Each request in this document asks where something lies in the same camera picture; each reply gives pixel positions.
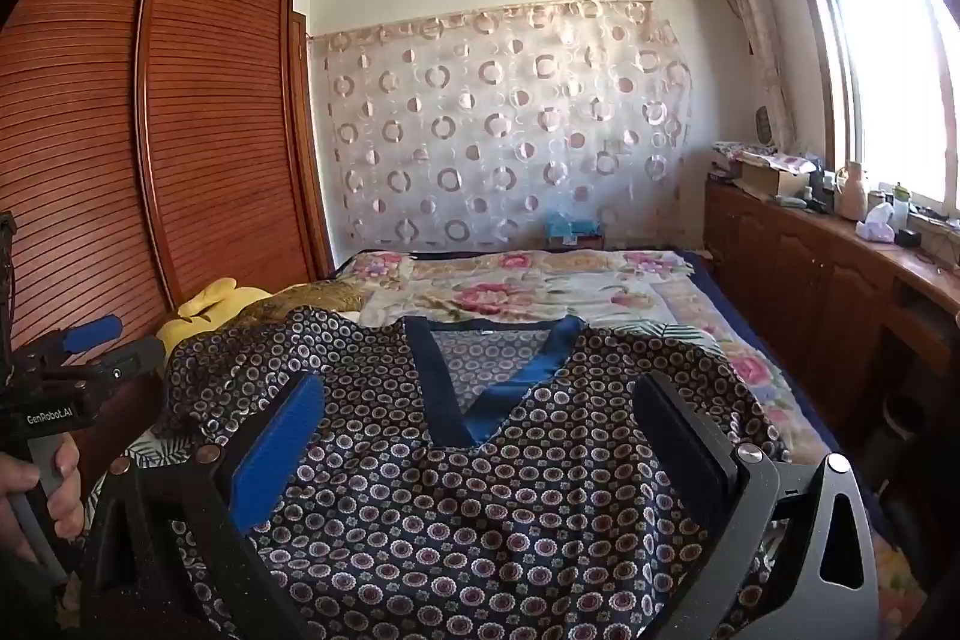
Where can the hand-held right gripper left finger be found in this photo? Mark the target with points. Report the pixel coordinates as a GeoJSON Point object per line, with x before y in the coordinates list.
{"type": "Point", "coordinates": [277, 452]}

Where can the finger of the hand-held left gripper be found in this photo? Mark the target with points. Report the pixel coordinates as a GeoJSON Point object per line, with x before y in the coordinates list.
{"type": "Point", "coordinates": [135, 359]}
{"type": "Point", "coordinates": [91, 332]}

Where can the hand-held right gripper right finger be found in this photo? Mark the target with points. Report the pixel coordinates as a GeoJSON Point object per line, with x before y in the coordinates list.
{"type": "Point", "coordinates": [686, 452]}

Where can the navy circle-patterned shirt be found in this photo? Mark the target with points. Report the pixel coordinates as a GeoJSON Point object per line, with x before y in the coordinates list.
{"type": "Point", "coordinates": [450, 520]}

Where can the person's left hand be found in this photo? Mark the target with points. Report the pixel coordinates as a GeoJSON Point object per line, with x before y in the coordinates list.
{"type": "Point", "coordinates": [64, 497]}

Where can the yellow plush toy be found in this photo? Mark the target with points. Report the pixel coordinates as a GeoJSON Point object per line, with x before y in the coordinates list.
{"type": "Point", "coordinates": [202, 306]}

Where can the palm leaf print cloth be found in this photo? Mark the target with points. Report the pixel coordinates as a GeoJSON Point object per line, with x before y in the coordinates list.
{"type": "Point", "coordinates": [150, 451]}

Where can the gold patterned pillow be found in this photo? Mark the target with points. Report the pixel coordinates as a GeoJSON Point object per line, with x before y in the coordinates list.
{"type": "Point", "coordinates": [315, 295]}

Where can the wooden sideboard cabinet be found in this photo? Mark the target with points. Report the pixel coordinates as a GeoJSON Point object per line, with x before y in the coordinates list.
{"type": "Point", "coordinates": [810, 280]}

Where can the floral blanket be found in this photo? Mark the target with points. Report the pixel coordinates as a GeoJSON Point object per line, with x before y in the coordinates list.
{"type": "Point", "coordinates": [525, 295]}

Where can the wooden slatted wardrobe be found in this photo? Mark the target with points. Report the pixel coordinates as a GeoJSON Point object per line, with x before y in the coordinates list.
{"type": "Point", "coordinates": [210, 123]}

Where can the teal box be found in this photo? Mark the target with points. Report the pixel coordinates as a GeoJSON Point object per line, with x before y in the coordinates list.
{"type": "Point", "coordinates": [574, 226]}

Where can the cardboard box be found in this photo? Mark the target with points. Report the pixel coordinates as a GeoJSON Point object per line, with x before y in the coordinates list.
{"type": "Point", "coordinates": [772, 184]}

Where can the tissue pack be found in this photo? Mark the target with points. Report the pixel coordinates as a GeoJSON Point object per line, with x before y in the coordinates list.
{"type": "Point", "coordinates": [876, 227]}

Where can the pink jug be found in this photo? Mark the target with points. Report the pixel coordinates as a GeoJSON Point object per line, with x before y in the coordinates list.
{"type": "Point", "coordinates": [853, 197]}

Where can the small black box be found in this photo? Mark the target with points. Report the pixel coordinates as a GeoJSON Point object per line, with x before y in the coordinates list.
{"type": "Point", "coordinates": [908, 237]}

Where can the small grey oval object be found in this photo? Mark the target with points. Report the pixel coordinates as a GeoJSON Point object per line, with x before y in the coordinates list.
{"type": "Point", "coordinates": [765, 124]}

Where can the sheer circle-patterned curtain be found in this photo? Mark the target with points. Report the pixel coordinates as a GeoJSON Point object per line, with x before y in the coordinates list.
{"type": "Point", "coordinates": [487, 123]}

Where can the window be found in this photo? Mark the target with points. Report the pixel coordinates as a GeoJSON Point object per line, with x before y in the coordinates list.
{"type": "Point", "coordinates": [885, 70]}

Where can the beige window curtain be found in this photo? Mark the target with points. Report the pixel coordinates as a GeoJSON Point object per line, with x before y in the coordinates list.
{"type": "Point", "coordinates": [757, 25]}

